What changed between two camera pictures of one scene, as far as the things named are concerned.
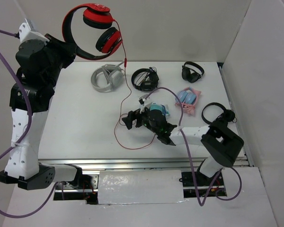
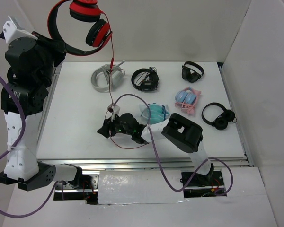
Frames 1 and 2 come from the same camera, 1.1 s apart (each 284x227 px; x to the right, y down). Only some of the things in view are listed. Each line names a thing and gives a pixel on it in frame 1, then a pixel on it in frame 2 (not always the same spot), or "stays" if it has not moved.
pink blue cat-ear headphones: x=188 y=97 stays
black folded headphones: x=186 y=74 stays
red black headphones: x=97 y=16 to x=98 y=35
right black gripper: x=134 y=115 to x=109 y=125
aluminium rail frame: x=169 y=164 stays
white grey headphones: x=114 y=74 stays
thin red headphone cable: x=125 y=59 to x=112 y=69
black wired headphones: x=145 y=79 stays
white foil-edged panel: x=137 y=187 stays
